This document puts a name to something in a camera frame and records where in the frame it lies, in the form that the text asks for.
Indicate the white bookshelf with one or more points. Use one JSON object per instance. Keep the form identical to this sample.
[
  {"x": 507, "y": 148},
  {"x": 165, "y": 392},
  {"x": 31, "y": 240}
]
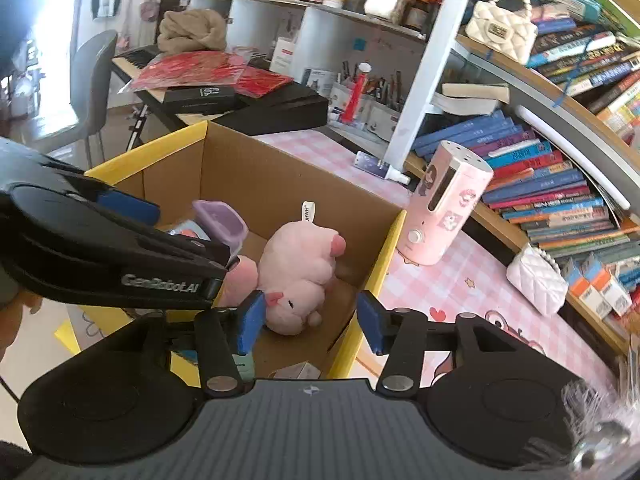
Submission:
[{"x": 430, "y": 70}]

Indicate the blue snack packet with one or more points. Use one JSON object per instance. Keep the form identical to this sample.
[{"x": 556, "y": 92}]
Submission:
[{"x": 187, "y": 230}]

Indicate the red and white toy pen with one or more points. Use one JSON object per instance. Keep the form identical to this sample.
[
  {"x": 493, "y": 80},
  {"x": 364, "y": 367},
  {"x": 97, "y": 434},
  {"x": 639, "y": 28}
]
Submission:
[{"x": 357, "y": 95}]

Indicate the long black box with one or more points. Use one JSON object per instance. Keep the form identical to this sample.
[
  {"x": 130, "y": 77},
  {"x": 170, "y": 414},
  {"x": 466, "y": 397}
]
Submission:
[{"x": 200, "y": 97}]

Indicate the pink pig plush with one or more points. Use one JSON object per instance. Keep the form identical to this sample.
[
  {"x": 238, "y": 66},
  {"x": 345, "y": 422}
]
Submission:
[{"x": 295, "y": 260}]

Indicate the dark glass jar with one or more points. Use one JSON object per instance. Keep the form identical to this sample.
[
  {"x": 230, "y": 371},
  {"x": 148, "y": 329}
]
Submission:
[{"x": 416, "y": 12}]

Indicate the crumpled clear plastic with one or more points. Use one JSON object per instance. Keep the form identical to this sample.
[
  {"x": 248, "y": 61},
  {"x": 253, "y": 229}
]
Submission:
[{"x": 597, "y": 425}]

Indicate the pink duck plush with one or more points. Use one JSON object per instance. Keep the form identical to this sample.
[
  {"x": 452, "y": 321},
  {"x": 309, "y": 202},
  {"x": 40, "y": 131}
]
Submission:
[{"x": 242, "y": 275}]

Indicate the beige crumpled cloth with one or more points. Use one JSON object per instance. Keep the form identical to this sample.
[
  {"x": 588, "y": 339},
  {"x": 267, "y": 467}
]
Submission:
[{"x": 192, "y": 30}]

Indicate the red flat packet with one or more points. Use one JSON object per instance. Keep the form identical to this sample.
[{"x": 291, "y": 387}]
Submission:
[{"x": 262, "y": 81}]

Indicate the white quilted purse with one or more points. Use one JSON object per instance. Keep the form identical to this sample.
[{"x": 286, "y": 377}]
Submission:
[{"x": 537, "y": 282}]

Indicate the grey chair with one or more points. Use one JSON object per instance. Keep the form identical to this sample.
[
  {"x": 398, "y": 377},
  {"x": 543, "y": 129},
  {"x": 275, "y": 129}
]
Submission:
[{"x": 95, "y": 90}]

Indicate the white curved shelf unit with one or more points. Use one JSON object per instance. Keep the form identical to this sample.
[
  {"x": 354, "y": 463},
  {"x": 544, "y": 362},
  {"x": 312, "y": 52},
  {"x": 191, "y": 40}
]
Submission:
[{"x": 320, "y": 35}]

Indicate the yellow cardboard box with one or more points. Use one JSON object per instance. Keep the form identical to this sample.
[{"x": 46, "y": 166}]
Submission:
[{"x": 280, "y": 180}]

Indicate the orange and blue carton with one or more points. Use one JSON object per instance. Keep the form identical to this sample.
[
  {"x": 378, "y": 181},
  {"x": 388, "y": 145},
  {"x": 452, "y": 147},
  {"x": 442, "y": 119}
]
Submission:
[
  {"x": 612, "y": 287},
  {"x": 585, "y": 290}
]

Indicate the pink cylindrical humidifier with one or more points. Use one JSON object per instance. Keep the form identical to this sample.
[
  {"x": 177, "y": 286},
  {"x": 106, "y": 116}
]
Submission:
[{"x": 440, "y": 210}]

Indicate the small pastel plastic toy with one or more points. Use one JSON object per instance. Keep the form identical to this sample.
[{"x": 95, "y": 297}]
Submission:
[{"x": 220, "y": 222}]

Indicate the small white red-label box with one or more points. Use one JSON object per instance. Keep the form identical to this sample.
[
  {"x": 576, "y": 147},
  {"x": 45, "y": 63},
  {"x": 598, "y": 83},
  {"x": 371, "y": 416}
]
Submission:
[{"x": 282, "y": 55}]

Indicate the pink hanging bag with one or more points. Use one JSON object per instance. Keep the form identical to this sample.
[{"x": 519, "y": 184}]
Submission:
[{"x": 149, "y": 7}]

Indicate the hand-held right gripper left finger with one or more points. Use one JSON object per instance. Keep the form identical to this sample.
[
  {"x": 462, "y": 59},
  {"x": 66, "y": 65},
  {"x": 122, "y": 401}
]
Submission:
[{"x": 250, "y": 322}]

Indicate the white pen holder with pens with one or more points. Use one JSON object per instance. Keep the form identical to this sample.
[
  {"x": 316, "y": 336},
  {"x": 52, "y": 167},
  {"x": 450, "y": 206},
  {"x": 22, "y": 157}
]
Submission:
[{"x": 377, "y": 117}]

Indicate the blue and white tube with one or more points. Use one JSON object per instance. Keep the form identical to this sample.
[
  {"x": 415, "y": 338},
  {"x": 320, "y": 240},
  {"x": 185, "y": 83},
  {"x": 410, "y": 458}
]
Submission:
[{"x": 372, "y": 162}]

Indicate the row of leaning colourful books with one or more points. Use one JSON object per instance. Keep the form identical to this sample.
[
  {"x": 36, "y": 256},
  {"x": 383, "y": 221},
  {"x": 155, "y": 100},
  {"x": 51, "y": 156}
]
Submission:
[{"x": 590, "y": 65}]

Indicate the black framed hanging bag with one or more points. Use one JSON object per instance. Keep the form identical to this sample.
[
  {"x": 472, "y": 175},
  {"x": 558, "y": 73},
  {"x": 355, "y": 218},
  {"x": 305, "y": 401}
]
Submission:
[{"x": 106, "y": 5}]

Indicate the black keyboard stand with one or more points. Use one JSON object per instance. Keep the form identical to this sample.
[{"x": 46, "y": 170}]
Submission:
[{"x": 135, "y": 127}]

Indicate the thick cream-paged book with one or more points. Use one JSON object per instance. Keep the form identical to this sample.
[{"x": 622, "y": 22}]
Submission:
[{"x": 470, "y": 100}]

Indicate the printed pink tablecloth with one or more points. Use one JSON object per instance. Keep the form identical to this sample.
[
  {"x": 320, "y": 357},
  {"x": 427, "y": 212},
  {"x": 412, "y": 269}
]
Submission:
[{"x": 450, "y": 285}]

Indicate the black electric keyboard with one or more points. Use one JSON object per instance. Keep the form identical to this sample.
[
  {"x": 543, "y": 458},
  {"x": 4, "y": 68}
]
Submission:
[{"x": 280, "y": 110}]

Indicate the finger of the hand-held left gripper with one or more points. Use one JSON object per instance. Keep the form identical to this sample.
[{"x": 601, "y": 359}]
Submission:
[
  {"x": 130, "y": 208},
  {"x": 200, "y": 250}
]

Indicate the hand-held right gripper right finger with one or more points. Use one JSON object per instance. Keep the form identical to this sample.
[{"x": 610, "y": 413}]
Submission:
[{"x": 371, "y": 322}]

